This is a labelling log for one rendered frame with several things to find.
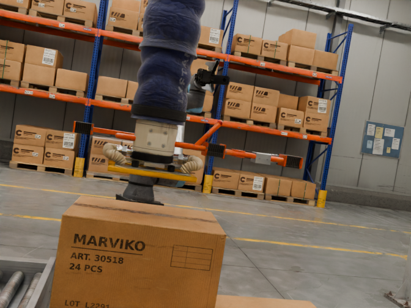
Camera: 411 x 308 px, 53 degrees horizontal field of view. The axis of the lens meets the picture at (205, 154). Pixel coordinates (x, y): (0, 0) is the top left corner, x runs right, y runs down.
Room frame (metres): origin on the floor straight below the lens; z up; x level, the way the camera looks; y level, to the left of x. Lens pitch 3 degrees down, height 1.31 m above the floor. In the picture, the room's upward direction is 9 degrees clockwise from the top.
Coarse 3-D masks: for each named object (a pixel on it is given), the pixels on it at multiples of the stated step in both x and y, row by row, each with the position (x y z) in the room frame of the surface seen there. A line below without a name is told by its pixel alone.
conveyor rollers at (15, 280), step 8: (0, 272) 1.83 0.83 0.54; (16, 272) 1.85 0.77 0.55; (16, 280) 1.76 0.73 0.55; (32, 280) 1.79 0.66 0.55; (8, 288) 1.67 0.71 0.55; (16, 288) 1.72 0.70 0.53; (32, 288) 1.70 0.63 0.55; (0, 296) 1.59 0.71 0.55; (8, 296) 1.61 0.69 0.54; (24, 296) 1.63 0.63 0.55; (0, 304) 1.53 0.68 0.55; (8, 304) 1.60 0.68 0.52; (24, 304) 1.55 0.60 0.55
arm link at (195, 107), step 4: (192, 92) 2.24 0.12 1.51; (196, 92) 2.24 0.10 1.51; (200, 92) 2.24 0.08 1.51; (204, 92) 2.26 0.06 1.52; (188, 96) 2.23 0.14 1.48; (192, 96) 2.24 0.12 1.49; (196, 96) 2.24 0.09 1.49; (200, 96) 2.24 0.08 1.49; (204, 96) 2.27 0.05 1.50; (188, 100) 2.22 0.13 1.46; (192, 100) 2.23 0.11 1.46; (196, 100) 2.24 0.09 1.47; (200, 100) 2.24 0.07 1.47; (188, 104) 2.23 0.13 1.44; (192, 104) 2.23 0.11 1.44; (196, 104) 2.24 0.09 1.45; (200, 104) 2.25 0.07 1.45; (188, 108) 2.24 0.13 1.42; (192, 108) 2.24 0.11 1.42; (196, 108) 2.24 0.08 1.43; (200, 108) 2.25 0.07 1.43; (196, 112) 2.25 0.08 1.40; (200, 112) 2.27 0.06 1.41
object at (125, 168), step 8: (136, 160) 1.59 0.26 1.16; (112, 168) 1.52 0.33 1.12; (120, 168) 1.53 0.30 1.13; (128, 168) 1.54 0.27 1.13; (136, 168) 1.55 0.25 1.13; (144, 168) 1.58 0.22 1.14; (152, 168) 1.63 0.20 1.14; (168, 168) 1.61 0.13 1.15; (152, 176) 1.55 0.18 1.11; (160, 176) 1.56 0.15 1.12; (168, 176) 1.57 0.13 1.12; (176, 176) 1.57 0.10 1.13; (184, 176) 1.58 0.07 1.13; (192, 176) 1.62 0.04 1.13
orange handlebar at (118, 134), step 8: (96, 128) 1.88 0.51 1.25; (120, 136) 1.64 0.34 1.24; (128, 136) 1.64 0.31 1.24; (176, 144) 1.69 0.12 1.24; (184, 144) 1.69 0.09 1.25; (192, 144) 1.71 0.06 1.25; (232, 152) 1.74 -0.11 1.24; (240, 152) 1.75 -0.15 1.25; (248, 152) 1.81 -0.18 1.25; (272, 160) 1.78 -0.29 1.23; (280, 160) 1.79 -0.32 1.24
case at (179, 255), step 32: (64, 224) 1.45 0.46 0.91; (96, 224) 1.47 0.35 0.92; (128, 224) 1.48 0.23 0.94; (160, 224) 1.53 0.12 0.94; (192, 224) 1.61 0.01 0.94; (64, 256) 1.46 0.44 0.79; (96, 256) 1.47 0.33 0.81; (128, 256) 1.49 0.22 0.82; (160, 256) 1.50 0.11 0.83; (192, 256) 1.52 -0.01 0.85; (64, 288) 1.46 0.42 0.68; (96, 288) 1.47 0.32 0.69; (128, 288) 1.49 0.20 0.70; (160, 288) 1.50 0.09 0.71; (192, 288) 1.52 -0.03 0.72
